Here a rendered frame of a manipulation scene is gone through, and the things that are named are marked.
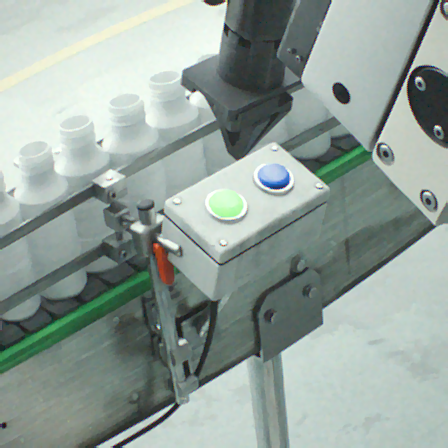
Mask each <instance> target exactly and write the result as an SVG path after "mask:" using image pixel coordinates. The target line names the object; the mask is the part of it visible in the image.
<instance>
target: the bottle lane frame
mask: <svg viewBox="0 0 448 448"><path fill-rule="evenodd" d="M341 153H342V156H340V157H338V158H337V159H335V160H333V161H332V162H330V163H328V164H327V163H326V165H325V164H323V163H319V162H317V163H318V164H319V168H318V169H316V170H314V171H312V172H311V174H313V175H314V176H315V177H316V178H317V179H319V180H321V181H322V182H323V183H325V184H326V185H327V186H328V187H329V188H330V192H329V197H328V200H327V205H326V209H325V213H324V217H323V222H322V226H321V230H320V234H319V237H318V238H316V239H315V241H313V242H311V243H310V244H308V245H305V246H304V247H302V248H301V249H299V250H297V251H296V252H294V253H292V254H291V255H289V256H288V258H286V259H284V260H283V261H281V262H278V263H277V264H275V265H274V266H272V267H270V268H269V269H267V270H265V271H264V272H262V273H261V275H258V276H256V277H255V278H253V279H251V280H250V281H248V282H247V283H245V284H243V285H241V286H239V287H237V288H236V289H234V290H233V291H232V293H231V296H230V297H229V299H228V301H227V302H226V304H225V306H223V307H222V309H221V310H220V312H219V314H218V318H219V324H220V331H221V338H222V340H220V341H219V342H217V343H216V344H214V345H213V346H211V348H210V351H209V354H208V357H207V360H206V363H205V366H204V367H203V370H202V372H201V375H200V377H199V379H198V384H199V385H198V388H197V389H195V390H194V391H192V392H191V393H193V392H195V391H196V390H198V389H199V388H201V387H202V386H204V385H205V384H206V385H207V384H208V383H210V382H211V381H213V380H214V379H216V378H217V377H219V376H220V375H222V374H223V373H225V372H226V371H229V370H230V369H232V368H233V367H236V366H238V365H240V364H241V363H243V362H244V361H246V360H247V359H249V358H250V357H252V356H253V355H255V354H256V353H258V352H260V347H259V339H258V331H257V324H256V316H255V312H256V310H257V308H258V305H259V303H260V301H261V297H262V295H263V294H265V293H267V292H269V291H270V290H272V289H273V288H275V287H277V286H278V285H280V284H281V283H283V282H286V281H287V279H289V278H290V277H292V276H294V275H295V274H297V273H298V272H302V270H303V269H305V268H306V267H308V268H310V269H312V270H313V271H315V272H316V273H318V274H319V275H320V282H321V292H322V303H323V309H324V308H326V307H327V306H329V305H331V304H332V303H334V302H335V301H337V300H338V299H340V298H341V297H343V296H344V295H346V294H347V293H348V292H349V291H350V290H352V289H353V288H355V287H356V286H357V285H358V284H360V283H361V282H363V281H364V280H366V279H367V278H369V277H370V276H372V275H373V274H375V273H376V272H377V271H378V270H380V269H381V268H382V267H383V266H385V265H386V264H388V263H389V262H391V261H392V260H394V259H395V258H397V256H399V255H400V254H402V253H403V252H405V251H406V250H407V249H408V248H410V247H411V246H413V245H415V244H416V243H417V242H418V241H420V240H421V239H423V238H424V237H425V236H426V235H428V234H429V233H431V231H433V230H434V229H436V228H437V227H436V226H435V225H434V224H433V223H432V222H431V220H429V219H428V218H427V217H426V216H425V215H424V213H423V212H422V211H421V210H420V209H419V208H418V207H417V206H416V205H415V204H414V203H413V202H412V201H411V200H410V199H409V198H408V197H407V196H406V195H405V194H404V193H403V192H402V191H401V190H399V188H398V187H397V186H396V184H395V183H394V182H393V181H392V180H391V179H390V178H389V177H388V176H387V175H386V174H385V173H384V172H383V171H382V170H381V169H380V168H379V167H378V165H377V164H376V163H375V162H374V160H373V155H372V153H373V152H369V151H367V149H366V148H365V147H364V146H363V145H362V144H360V145H358V146H357V147H355V148H353V149H351V150H350V151H349V152H344V151H341ZM130 267H131V268H133V269H134V271H135V274H134V275H133V276H131V277H129V278H127V279H126V280H124V281H122V282H120V283H119V284H117V285H115V286H112V285H109V284H107V283H104V282H102V283H103V284H105V285H106V286H107V288H108V289H107V291H106V292H104V293H102V294H101V295H99V296H97V297H95V298H94V299H92V300H88V301H84V300H81V299H78V298H76V297H74V298H75V299H76V300H77V301H78V302H79V307H77V308H75V309H74V310H73V311H71V312H70V313H66V314H64V315H63V316H62V317H55V316H53V315H50V314H49V313H48V315H49V316H50V317H51V318H52V322H51V323H49V324H47V325H46V326H45V327H43V328H41V329H39V330H37V331H35V332H34V333H29V332H28V331H27V330H25V329H23V328H21V327H20V328H21V329H22V331H23V332H24V333H25V338H23V340H19V341H18V342H17V343H15V344H13V345H11V346H9V347H8V348H4V347H3V346H1V345H0V448H96V447H97V446H100V445H101V444H102V443H105V442H107V441H108V440H110V439H112V438H114V437H117V436H118V435H119V434H122V433H123V432H125V431H126V430H127V431H128V429H130V428H131V427H134V426H136V425H137V424H139V423H142V421H144V420H145V419H147V418H150V417H152V416H153V415H155V414H158V413H159V412H161V411H162V410H163V409H164V408H167V407H169V406H170V405H172V404H173V403H175V396H174V393H173V392H172V391H171V389H170V388H169V386H168V380H167V379H168V378H169V377H170V375H169V370H168V369H167V368H165V367H164V366H163V363H162V360H161V357H160V358H159V359H156V358H155V353H154V350H153V347H152V342H151V336H152V335H154V334H155V333H156V331H155V328H154V325H152V326H149V325H148V320H147V316H146V314H145V309H144V302H146V301H148V300H149V299H151V298H153V292H152V286H151V279H150V274H149V268H148V267H147V268H146V269H138V268H135V267H132V266H130ZM174 273H175V279H174V283H173V284H172V285H169V291H170V297H171V304H172V310H173V316H174V322H175V326H176V328H177V334H178V337H182V333H181V327H180V323H182V322H184V321H185V320H187V319H188V318H190V317H192V316H193V315H195V314H197V313H198V312H200V311H201V310H204V309H206V308H207V307H208V305H209V304H210V302H211V299H210V298H209V297H208V296H207V295H206V293H204V292H202V291H201V290H200V289H199V288H198V287H197V286H196V285H195V284H194V283H193V282H192V281H191V280H190V279H189V278H186V277H185V276H184V275H183V274H182V272H181V271H180V270H179V269H178V268H177V267H176V266H175V265H174ZM191 393H190V394H191Z"/></svg>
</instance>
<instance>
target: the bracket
mask: <svg viewBox="0 0 448 448"><path fill-rule="evenodd" d="M52 153H53V157H54V160H55V163H56V161H57V160H58V158H59V157H60V156H61V154H62V148H61V146H59V147H57V148H55V149H53V150H52ZM91 182H92V183H94V188H95V193H96V196H94V198H95V199H97V200H99V201H101V202H103V203H105V204H107V205H109V204H110V206H108V207H106V208H104V209H103V213H104V219H105V224H106V226H107V227H109V228H111V229H113V230H115V232H114V233H113V234H111V235H109V236H107V237H105V238H103V239H102V241H103V242H105V246H106V251H107V254H106V255H105V256H106V257H108V258H110V259H111V260H113V261H115V262H117V263H118V264H120V263H121V262H123V261H125V260H127V259H129V258H130V257H132V256H134V255H136V254H137V253H139V254H141V255H143V256H147V262H148V268H149V274H150V279H151V286H152V292H153V298H151V299H149V300H148V301H146V302H144V309H145V314H146V316H147V320H148V325H149V326H152V325H154V328H155V331H156V333H155V334H154V335H152V336H151V342H152V347H153V350H154V353H155V358H156V359H159V358H160V357H161V360H162V363H163V366H164V367H165V368H167V369H168V370H169V375H170V377H169V378H168V379H167V380H168V386H169V388H170V389H171V391H172V392H173V393H174V396H175V402H177V403H178V404H187V403H189V401H190V395H189V393H191V392H192V391H194V390H195V389H197V388H198V385H199V384H198V376H197V374H196V373H194V372H193V367H192V362H190V358H191V356H192V350H191V349H192V345H191V343H190V342H189V341H188V340H185V339H184V338H182V337H178V334H177V328H176V326H175V322H174V316H173V310H172V304H171V297H170V291H169V285H172V284H173V283H174V279H175V273H174V264H173V263H172V262H170V261H168V260H167V256H168V251H169V252H172V253H174V255H175V256H177V257H181V256H182V250H181V246H180V245H179V244H177V243H175V242H173V241H170V240H169V239H167V238H165V236H163V235H162V234H161V233H162V225H163V215H161V214H159V213H157V212H156V211H155V202H154V200H153V199H150V198H145V199H142V200H141V201H139V202H138V203H137V204H136V207H137V209H138V214H139V222H138V221H137V220H135V218H133V217H131V213H130V209H129V208H128V207H126V206H124V205H123V204H121V203H119V202H117V200H119V199H121V198H122V197H123V196H124V195H126V194H128V190H127V184H126V179H125V176H123V175H121V174H119V173H117V172H114V171H112V170H109V171H107V172H105V173H103V174H102V175H100V176H98V177H96V178H94V179H92V180H91ZM125 228H126V229H128V230H130V231H131V233H129V232H127V231H125V230H124V229H125Z"/></svg>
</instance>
